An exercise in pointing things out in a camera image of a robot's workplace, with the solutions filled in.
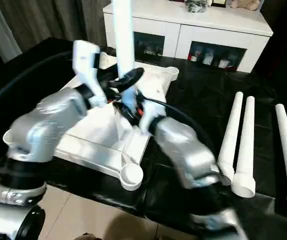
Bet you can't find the white plastic table top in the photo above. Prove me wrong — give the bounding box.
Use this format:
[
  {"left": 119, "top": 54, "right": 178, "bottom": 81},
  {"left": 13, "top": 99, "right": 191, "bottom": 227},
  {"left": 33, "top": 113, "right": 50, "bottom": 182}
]
[{"left": 2, "top": 51, "right": 180, "bottom": 192}]

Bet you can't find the white sideboard cabinet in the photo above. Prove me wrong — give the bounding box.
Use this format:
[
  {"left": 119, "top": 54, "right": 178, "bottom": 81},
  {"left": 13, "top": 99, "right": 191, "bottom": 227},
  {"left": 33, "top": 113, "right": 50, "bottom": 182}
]
[{"left": 102, "top": 0, "right": 274, "bottom": 74}]

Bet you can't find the black work mat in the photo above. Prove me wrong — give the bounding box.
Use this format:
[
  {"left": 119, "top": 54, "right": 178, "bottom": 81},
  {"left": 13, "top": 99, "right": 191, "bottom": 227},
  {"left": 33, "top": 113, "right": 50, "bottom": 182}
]
[{"left": 0, "top": 37, "right": 287, "bottom": 226}]

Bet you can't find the white jar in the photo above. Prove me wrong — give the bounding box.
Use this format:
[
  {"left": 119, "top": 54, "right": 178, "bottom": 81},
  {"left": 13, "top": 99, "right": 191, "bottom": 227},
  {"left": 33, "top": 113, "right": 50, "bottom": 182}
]
[{"left": 202, "top": 49, "right": 215, "bottom": 66}]

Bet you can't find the grey curtain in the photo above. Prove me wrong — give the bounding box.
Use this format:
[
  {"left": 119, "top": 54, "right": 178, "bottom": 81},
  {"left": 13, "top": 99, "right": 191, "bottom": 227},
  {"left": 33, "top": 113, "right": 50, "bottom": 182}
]
[{"left": 0, "top": 0, "right": 114, "bottom": 61}]

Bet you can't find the beige plush toy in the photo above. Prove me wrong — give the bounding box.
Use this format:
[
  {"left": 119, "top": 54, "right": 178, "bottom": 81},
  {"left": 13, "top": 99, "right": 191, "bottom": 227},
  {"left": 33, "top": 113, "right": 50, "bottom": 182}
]
[{"left": 230, "top": 0, "right": 261, "bottom": 12}]

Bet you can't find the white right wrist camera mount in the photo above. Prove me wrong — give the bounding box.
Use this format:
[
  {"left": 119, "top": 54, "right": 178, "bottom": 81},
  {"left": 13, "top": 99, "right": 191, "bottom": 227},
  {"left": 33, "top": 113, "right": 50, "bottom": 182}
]
[{"left": 137, "top": 98, "right": 170, "bottom": 136}]

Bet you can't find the black left camera cable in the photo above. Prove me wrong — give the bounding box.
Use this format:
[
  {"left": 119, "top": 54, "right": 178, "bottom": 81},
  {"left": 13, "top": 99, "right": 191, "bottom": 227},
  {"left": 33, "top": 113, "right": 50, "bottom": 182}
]
[{"left": 0, "top": 51, "right": 75, "bottom": 111}]

